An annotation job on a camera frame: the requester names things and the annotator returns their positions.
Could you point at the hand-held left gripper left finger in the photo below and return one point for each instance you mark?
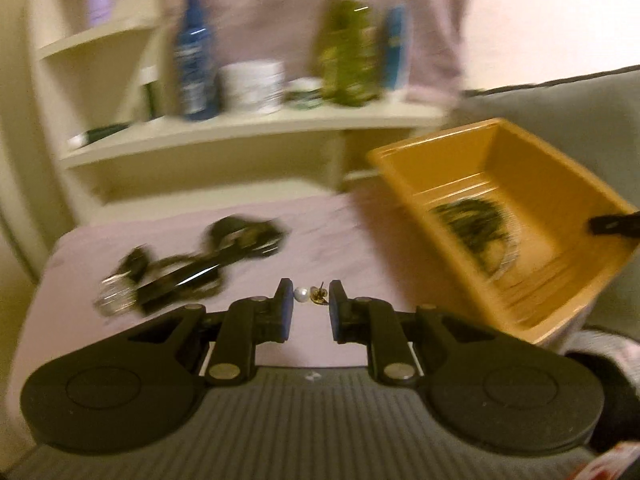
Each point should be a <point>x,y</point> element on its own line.
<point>284,310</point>

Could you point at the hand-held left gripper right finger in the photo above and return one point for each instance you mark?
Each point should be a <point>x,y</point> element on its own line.
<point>336,312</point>

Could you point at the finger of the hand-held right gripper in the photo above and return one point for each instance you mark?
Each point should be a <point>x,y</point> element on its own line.
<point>615,224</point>

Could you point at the white pearl earring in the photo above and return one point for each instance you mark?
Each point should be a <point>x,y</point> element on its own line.
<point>300,294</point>

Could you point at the gold earring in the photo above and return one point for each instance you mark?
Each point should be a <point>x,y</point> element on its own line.
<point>320,295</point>

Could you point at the orange ribbed plastic tray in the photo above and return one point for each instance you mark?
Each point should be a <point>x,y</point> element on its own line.
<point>550,185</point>

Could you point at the white pearl strand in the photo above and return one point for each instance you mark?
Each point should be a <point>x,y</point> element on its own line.
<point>507,260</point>

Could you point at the pink fuzzy blanket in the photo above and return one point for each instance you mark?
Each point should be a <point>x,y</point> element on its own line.
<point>325,240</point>

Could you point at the black wristband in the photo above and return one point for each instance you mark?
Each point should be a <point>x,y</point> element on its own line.
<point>250,237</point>

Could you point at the grey cushion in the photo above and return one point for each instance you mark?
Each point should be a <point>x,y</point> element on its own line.
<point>560,110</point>

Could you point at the dark cloth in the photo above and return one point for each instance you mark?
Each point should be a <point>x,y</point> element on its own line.
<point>615,400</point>

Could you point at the cream wooden shelf unit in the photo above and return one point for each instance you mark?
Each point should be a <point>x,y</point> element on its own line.
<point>225,135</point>

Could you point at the small green white jar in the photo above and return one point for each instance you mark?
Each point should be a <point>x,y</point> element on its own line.
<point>304,95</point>

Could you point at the white cream jar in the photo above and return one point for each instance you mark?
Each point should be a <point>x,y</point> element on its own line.
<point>252,87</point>

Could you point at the red white packet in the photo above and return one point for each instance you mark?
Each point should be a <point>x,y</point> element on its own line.
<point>615,465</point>

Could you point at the dark green tube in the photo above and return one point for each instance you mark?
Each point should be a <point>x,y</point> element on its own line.
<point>102,135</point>

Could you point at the white black lip balm stick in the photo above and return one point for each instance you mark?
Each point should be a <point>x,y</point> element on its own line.
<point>150,95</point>

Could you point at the green oil spray bottle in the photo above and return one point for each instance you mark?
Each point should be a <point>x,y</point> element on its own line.
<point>350,50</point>

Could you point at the blue spray bottle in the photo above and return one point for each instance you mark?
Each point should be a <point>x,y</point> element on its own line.
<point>195,60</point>

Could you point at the blue white tube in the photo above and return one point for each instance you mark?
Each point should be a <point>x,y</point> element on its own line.
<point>397,50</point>

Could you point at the pink hanging towel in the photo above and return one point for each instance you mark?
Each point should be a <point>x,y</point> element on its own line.
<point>280,5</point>

